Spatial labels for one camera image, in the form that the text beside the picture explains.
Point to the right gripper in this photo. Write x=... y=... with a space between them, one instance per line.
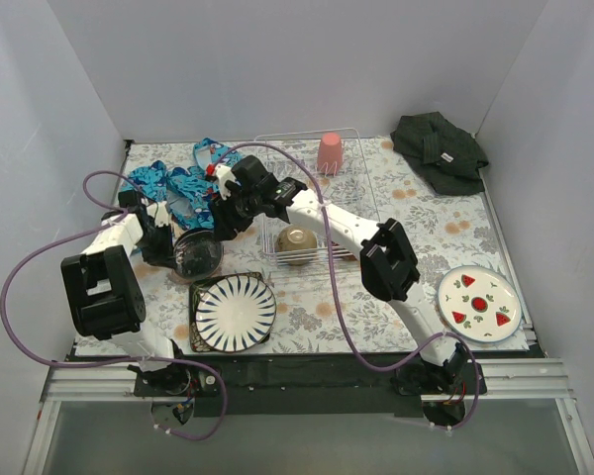
x=229 y=218

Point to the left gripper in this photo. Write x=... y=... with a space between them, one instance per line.
x=157 y=245

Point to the clear plastic bowl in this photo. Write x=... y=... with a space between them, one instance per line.
x=197 y=254

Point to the black round plate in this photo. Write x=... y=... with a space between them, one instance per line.
x=180 y=277

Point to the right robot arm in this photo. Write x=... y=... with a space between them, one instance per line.
x=387 y=261

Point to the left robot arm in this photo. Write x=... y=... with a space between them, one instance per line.
x=104 y=296

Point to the blue patterned cloth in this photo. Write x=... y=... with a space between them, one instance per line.
x=185 y=190

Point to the beige ceramic bowl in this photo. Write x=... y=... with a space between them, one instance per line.
x=295 y=246

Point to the blue striped white plate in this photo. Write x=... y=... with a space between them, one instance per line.
x=235 y=313

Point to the dark square plate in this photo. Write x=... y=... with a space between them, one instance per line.
x=198 y=292

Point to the pink plastic cup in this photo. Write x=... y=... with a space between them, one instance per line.
x=330 y=156

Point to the dark green shirt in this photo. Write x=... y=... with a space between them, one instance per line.
x=448 y=158

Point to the watermelon pattern plate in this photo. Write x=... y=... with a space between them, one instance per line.
x=479 y=304

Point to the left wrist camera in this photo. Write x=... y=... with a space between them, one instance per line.
x=160 y=214

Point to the white wire dish rack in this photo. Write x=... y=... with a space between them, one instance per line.
x=350 y=188

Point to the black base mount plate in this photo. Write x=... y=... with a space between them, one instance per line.
x=326 y=384

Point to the aluminium frame rail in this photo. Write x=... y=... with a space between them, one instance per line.
x=105 y=421

